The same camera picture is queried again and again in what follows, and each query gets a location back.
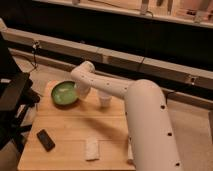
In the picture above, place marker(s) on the green ceramic bowl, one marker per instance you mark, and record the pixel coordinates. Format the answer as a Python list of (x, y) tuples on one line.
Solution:
[(64, 93)]

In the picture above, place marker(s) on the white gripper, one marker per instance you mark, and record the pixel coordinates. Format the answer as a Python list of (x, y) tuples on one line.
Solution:
[(82, 90)]

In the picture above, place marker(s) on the black smartphone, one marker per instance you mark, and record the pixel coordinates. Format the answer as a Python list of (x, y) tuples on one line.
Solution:
[(45, 140)]

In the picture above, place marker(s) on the white plastic cup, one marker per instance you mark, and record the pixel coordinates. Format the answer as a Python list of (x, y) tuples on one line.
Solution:
[(104, 99)]

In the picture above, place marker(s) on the white lotion bottle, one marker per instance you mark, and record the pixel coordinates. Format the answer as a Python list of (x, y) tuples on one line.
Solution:
[(130, 159)]

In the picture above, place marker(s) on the white folded cloth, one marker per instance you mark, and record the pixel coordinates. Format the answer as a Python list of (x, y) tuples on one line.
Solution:
[(92, 149)]

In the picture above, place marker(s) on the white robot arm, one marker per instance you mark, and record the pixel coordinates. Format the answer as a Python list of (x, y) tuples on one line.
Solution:
[(151, 134)]

